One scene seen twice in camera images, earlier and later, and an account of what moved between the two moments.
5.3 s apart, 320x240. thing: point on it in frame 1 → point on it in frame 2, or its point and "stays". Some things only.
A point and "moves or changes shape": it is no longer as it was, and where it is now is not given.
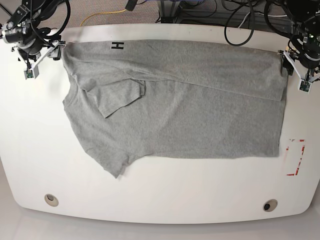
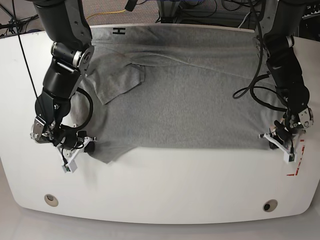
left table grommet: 51,200 stays
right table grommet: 270,205 stays
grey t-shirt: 128,100 moves or changes shape
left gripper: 31,46 → 69,142
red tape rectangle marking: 301,154 stays
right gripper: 305,57 → 286,131
